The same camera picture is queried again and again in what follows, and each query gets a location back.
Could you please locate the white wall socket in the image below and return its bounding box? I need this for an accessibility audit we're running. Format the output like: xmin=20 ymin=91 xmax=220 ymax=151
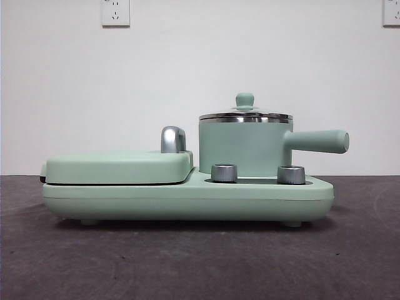
xmin=100 ymin=0 xmax=131 ymax=28
xmin=382 ymin=0 xmax=400 ymax=28

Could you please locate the silver control knob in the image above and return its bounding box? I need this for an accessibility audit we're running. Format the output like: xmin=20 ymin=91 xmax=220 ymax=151
xmin=211 ymin=163 xmax=239 ymax=183
xmin=276 ymin=164 xmax=306 ymax=184

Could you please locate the mint green handled pot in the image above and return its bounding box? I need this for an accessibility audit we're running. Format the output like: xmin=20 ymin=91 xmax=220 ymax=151
xmin=198 ymin=116 xmax=351 ymax=176

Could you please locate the glass lid with green knob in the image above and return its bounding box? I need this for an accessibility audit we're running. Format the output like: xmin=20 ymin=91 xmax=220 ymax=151
xmin=199 ymin=91 xmax=294 ymax=121

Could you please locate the chrome grill cover handle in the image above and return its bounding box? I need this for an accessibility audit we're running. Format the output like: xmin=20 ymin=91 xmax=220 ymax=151
xmin=160 ymin=125 xmax=188 ymax=154

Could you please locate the mint green breakfast machine base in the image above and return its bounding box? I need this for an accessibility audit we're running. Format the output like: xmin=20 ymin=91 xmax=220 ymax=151
xmin=42 ymin=165 xmax=334 ymax=226

